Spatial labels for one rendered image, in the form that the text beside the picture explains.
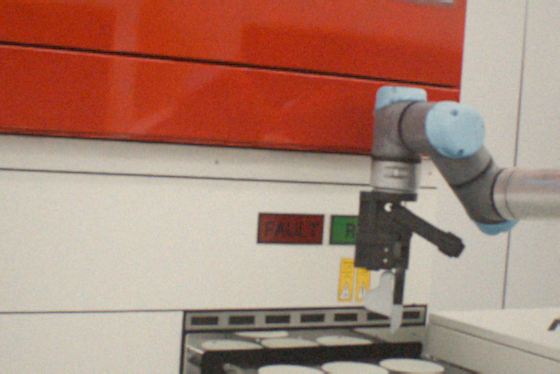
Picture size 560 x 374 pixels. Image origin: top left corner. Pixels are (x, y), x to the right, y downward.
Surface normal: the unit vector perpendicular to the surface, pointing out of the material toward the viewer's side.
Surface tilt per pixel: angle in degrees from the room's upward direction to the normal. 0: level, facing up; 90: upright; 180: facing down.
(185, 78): 90
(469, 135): 90
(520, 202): 109
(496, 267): 90
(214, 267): 90
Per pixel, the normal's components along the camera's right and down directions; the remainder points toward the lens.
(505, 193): -0.81, -0.01
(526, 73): 0.50, 0.08
